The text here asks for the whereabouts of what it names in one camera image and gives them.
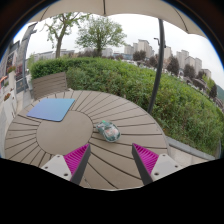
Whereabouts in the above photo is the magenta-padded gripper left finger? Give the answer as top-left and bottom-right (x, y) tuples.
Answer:
(40, 143), (92, 186)

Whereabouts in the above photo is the transparent teal computer mouse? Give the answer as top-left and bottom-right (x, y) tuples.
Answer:
(95, 120), (122, 143)

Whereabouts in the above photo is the round-crowned green tree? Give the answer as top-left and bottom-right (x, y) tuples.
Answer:
(75, 14), (128, 58)

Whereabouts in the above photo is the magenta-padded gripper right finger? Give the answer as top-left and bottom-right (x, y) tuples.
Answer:
(131, 142), (184, 186)

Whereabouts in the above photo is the group of apartment buildings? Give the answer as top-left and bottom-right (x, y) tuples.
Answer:
(123, 38), (213, 79)

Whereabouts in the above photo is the leaning thin-trunk tree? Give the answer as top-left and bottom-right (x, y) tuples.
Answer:
(43, 12), (91, 59)

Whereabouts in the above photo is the tall grey sign pillar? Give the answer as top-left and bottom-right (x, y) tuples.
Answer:
(14, 22), (38, 94)

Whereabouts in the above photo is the white flower planter box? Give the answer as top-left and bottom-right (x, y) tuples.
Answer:
(1, 92), (18, 119)

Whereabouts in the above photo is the dark curved parasol pole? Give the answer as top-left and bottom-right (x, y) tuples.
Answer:
(146, 18), (167, 115)

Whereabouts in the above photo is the green trimmed hedge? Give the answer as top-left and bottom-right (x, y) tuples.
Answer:
(29, 56), (224, 158)

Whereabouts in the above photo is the brown slatted wooden chair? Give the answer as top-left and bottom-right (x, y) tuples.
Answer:
(31, 71), (69, 100)

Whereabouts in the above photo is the blue rectangular mouse pad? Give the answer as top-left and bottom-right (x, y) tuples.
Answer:
(26, 97), (77, 123)

